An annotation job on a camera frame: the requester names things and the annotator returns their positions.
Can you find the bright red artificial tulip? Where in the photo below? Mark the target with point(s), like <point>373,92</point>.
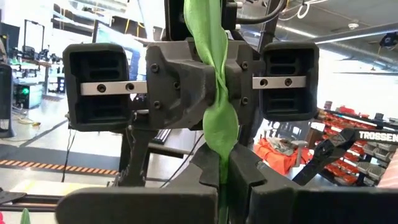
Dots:
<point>25,218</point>

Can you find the orange cloth bundle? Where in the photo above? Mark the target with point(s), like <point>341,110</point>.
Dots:
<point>273,158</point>

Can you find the red grey parts bin rack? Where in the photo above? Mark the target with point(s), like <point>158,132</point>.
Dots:
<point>351,116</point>

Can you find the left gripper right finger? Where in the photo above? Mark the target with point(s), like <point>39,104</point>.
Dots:
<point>311,207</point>

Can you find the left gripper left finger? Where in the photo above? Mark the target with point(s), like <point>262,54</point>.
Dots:
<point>140,207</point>

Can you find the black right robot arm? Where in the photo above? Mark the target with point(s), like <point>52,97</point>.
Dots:
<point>136,155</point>

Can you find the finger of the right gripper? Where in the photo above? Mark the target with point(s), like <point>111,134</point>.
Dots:
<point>180,93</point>
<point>289,102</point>

